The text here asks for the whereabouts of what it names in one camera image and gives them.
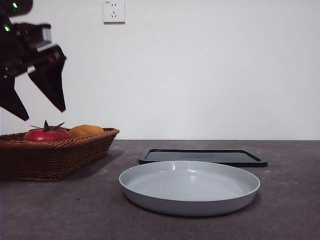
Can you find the orange bread roll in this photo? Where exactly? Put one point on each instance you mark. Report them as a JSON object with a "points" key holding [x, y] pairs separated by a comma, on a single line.
{"points": [[86, 130]]}

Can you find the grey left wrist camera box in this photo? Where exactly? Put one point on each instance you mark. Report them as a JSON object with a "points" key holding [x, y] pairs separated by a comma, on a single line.
{"points": [[46, 33]]}

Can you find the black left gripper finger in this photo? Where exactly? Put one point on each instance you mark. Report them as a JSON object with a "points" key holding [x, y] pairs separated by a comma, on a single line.
{"points": [[12, 102], [51, 85]]}

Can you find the brown wicker basket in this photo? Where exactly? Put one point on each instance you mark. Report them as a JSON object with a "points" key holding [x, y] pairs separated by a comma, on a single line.
{"points": [[50, 160]]}

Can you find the black rectangular tray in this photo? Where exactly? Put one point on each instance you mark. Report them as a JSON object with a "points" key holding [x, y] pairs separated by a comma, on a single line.
{"points": [[225, 156]]}

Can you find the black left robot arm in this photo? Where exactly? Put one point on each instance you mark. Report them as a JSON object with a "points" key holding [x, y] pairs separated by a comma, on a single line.
{"points": [[12, 50]]}

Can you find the grey round plate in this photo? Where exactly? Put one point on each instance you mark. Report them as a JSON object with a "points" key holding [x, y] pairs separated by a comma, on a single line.
{"points": [[190, 190]]}

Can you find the red tomato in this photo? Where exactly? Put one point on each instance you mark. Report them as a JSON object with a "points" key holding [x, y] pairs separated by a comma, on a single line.
{"points": [[45, 136]]}

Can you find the white wall socket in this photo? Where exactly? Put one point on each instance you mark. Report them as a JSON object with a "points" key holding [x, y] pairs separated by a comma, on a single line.
{"points": [[114, 12]]}

